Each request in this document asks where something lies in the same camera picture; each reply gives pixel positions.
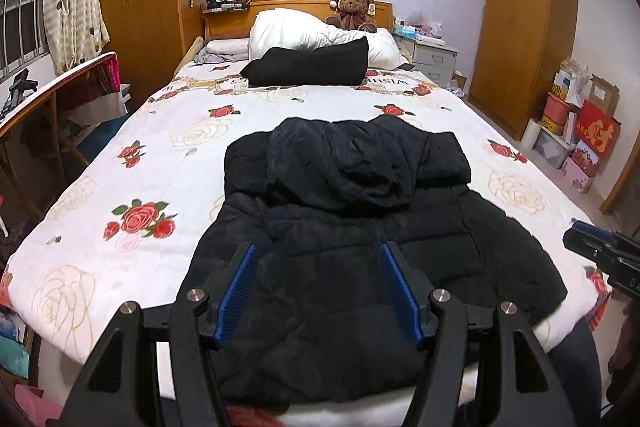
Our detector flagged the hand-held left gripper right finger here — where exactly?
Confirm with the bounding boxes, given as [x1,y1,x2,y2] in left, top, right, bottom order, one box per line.
[378,241,583,427]

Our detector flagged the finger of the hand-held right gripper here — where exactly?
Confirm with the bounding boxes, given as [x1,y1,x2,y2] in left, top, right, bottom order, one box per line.
[571,220,621,242]
[563,231,618,260]

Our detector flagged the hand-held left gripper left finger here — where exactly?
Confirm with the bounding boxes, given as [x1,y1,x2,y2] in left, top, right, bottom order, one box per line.
[65,242,261,427]

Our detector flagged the black hooded puffer jacket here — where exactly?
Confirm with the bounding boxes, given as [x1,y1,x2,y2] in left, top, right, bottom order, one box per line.
[182,114,568,405]

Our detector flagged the pile of gift boxes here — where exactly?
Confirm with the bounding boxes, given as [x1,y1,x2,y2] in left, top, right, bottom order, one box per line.
[520,57,623,195]

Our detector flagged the person's right leg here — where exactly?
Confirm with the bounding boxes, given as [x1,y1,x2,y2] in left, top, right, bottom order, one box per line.
[542,319,601,427]

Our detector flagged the white paper roll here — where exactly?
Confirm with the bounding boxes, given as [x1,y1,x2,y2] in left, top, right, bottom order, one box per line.
[521,117,543,152]

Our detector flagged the bed with rose-print sheet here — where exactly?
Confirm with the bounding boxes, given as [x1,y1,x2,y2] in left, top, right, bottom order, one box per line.
[0,62,613,427]

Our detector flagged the wooden wardrobe with hanging bag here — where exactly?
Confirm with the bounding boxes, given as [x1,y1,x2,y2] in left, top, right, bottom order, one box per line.
[467,0,580,140]

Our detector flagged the pink plastic stool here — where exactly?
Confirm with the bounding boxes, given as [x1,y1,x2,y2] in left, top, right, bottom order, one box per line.
[15,382,66,427]

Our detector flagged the teal cardboard box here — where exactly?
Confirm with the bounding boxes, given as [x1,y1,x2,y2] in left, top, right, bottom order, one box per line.
[0,307,31,378]

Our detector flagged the grey nightstand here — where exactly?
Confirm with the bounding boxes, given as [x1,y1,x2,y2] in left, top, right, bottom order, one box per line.
[400,34,460,88]

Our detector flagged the black pillow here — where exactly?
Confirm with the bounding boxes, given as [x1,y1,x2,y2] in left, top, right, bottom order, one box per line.
[240,37,370,88]

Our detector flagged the pink plaid cloth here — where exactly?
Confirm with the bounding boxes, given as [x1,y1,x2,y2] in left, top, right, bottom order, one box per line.
[82,57,128,125]

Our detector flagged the white pillow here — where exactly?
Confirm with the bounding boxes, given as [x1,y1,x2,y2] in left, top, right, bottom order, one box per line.
[205,38,251,56]

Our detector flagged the wooden framed glass table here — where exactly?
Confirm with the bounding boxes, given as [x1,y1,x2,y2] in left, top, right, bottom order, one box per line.
[0,52,128,248]

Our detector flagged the clear plastic bag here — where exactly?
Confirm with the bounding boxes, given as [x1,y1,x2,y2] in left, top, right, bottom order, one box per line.
[410,9,443,35]

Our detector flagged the white folded duvet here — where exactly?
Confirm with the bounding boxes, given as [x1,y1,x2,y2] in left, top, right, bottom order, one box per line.
[248,8,408,68]

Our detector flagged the brown teddy bear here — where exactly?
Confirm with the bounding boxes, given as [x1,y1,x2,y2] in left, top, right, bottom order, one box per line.
[326,0,378,34]

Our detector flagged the black metal stand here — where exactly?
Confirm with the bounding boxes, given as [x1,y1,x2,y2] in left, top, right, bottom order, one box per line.
[7,69,38,108]

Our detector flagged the wooden bed headboard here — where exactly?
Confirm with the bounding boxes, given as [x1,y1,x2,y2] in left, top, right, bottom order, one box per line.
[202,0,394,40]

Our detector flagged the barred window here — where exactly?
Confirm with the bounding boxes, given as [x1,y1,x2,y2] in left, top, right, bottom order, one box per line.
[0,0,53,80]

